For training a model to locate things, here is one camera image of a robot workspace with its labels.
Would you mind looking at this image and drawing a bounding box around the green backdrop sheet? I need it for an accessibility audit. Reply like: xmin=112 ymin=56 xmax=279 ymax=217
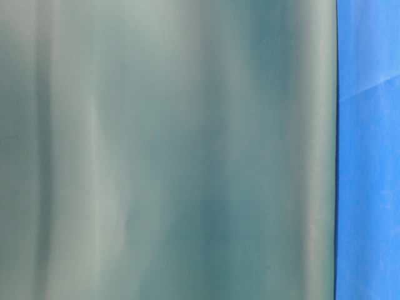
xmin=1 ymin=1 xmax=336 ymax=299

